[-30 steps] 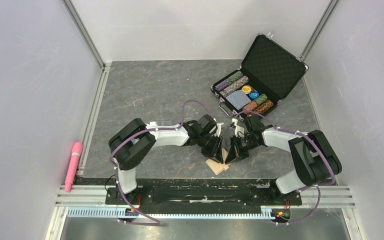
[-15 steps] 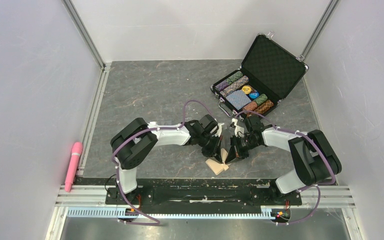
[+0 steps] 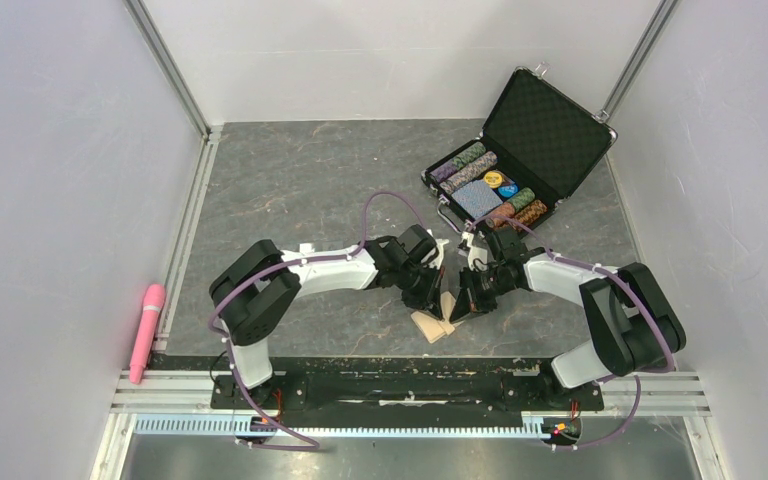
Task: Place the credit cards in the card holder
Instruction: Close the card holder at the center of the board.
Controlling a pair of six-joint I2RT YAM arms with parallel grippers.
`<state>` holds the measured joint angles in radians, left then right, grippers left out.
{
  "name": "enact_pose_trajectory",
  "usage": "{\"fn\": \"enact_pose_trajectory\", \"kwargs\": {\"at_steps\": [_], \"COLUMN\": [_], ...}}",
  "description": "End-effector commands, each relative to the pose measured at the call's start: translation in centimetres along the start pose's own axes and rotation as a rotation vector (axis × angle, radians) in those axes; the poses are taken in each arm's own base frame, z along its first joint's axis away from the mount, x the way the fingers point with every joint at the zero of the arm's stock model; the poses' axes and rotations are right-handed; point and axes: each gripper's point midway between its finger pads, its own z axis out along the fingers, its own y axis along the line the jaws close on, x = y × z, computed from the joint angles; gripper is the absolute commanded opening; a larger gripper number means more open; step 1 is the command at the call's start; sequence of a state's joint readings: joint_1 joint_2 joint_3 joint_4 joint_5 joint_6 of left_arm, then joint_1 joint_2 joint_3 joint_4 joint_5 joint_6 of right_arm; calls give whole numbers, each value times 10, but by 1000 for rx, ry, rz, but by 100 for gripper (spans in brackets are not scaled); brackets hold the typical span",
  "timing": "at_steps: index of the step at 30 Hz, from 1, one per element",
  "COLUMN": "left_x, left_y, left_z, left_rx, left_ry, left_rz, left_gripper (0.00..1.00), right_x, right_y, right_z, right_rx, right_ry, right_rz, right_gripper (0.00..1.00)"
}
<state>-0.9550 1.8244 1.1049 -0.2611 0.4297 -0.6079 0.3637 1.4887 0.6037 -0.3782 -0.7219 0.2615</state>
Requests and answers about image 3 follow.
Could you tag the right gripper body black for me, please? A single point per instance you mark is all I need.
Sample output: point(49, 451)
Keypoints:
point(486, 285)

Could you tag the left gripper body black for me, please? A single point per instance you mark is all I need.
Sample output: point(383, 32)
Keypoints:
point(421, 280)

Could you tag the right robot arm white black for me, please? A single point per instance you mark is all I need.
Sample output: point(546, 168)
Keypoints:
point(632, 326)

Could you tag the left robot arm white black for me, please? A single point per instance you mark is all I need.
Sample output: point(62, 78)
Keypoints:
point(252, 295)

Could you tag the blue playing card deck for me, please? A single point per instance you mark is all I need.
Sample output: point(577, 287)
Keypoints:
point(477, 198)

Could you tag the orange brown poker chip row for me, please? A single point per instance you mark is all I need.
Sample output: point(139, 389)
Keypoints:
point(526, 215)

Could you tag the blue round poker chip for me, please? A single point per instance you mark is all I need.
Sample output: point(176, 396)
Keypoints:
point(508, 191)

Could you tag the green poker chip stack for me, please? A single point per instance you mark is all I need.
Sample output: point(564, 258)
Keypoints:
point(522, 198)

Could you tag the yellow dealer button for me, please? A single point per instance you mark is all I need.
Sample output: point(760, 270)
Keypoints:
point(494, 179)

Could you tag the pink brown poker chip row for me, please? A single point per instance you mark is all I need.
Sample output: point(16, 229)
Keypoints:
point(469, 172)

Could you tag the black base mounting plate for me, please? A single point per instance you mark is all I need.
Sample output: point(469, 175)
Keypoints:
point(415, 392)

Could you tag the purple green poker chip row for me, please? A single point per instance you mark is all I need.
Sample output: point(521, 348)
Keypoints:
point(458, 162)

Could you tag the black poker chip case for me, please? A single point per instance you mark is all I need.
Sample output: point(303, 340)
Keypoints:
point(543, 141)

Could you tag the pink cylindrical object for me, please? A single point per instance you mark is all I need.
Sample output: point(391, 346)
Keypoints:
point(152, 306)

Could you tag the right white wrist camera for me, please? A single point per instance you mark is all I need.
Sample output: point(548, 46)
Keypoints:
point(475, 255)

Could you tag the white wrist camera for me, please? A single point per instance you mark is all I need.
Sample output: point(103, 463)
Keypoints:
point(435, 258)
point(475, 255)

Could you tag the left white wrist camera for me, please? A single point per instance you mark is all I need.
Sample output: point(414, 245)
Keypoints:
point(435, 258)

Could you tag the white toothed cable rail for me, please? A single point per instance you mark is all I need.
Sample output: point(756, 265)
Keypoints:
point(251, 427)

